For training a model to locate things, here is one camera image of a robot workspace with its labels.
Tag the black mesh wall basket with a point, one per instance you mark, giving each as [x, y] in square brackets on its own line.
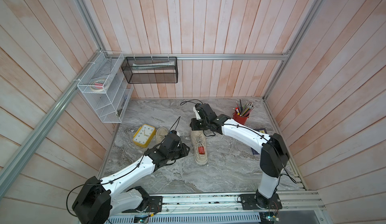
[150, 70]

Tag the tape roll in shelf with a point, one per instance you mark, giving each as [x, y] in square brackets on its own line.
[100, 85]

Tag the beige lace sneaker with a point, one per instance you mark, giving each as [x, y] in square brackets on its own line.
[161, 134]
[199, 139]

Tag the white wire wall shelf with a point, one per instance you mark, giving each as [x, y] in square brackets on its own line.
[110, 106]

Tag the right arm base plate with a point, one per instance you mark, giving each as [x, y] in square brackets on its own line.
[258, 202]

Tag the red insole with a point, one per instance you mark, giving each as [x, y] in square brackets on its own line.
[201, 150]

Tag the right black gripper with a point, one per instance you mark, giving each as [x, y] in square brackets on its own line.
[193, 124]

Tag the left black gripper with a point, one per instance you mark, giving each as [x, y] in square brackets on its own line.
[183, 146]

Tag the pens and pencils bunch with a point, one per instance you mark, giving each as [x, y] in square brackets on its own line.
[243, 109]

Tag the yellow alarm clock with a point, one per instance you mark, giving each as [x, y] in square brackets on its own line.
[144, 135]

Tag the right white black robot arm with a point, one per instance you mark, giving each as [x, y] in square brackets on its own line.
[272, 149]

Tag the red pen cup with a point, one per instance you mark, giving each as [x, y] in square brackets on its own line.
[240, 119]

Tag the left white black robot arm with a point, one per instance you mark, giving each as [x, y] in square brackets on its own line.
[99, 199]

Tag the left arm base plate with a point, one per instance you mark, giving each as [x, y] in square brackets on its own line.
[150, 205]

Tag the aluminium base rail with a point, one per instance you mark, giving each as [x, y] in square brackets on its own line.
[228, 202]

